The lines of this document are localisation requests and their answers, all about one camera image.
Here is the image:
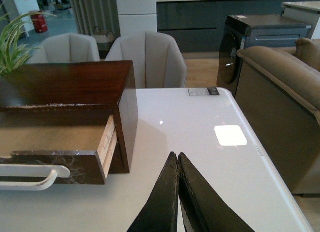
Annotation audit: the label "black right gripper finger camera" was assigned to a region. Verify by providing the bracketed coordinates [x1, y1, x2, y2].
[178, 153, 253, 231]

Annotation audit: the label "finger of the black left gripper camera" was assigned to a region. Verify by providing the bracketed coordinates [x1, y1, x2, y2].
[128, 152, 179, 231]

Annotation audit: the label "wooden drawer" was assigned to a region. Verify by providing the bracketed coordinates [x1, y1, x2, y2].
[0, 112, 118, 185]

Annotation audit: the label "white drawer handle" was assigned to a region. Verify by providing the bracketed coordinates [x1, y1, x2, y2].
[0, 164, 71, 191]

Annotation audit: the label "dark wooden drawer cabinet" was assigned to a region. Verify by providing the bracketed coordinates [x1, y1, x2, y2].
[0, 61, 139, 173]

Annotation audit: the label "label sticker on table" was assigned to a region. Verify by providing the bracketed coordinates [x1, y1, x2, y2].
[188, 87, 220, 96]

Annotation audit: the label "tan sofa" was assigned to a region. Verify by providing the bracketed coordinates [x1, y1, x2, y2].
[235, 38, 320, 194]

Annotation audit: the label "beige armchair right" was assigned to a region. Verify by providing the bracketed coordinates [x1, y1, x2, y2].
[105, 31, 188, 88]

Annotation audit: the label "beige armchair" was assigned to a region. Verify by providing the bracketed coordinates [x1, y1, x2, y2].
[27, 33, 100, 64]
[105, 31, 188, 88]

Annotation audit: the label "black washing machine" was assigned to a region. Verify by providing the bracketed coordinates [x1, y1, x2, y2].
[217, 14, 311, 96]

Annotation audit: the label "dark grey counter cabinet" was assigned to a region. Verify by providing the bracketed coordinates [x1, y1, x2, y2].
[156, 0, 318, 53]

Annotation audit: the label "beige armchair left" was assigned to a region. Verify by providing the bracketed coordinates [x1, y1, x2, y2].
[27, 33, 100, 64]

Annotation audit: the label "white pillar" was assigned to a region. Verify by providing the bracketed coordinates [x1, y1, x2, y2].
[116, 0, 158, 36]

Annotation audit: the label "spider plant green striped leaves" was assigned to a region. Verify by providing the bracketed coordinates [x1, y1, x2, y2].
[0, 11, 55, 76]

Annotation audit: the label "red fire extinguisher box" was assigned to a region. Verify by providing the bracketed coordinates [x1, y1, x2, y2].
[30, 10, 48, 33]

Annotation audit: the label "woven basket with handles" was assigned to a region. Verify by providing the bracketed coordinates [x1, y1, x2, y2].
[92, 26, 115, 59]

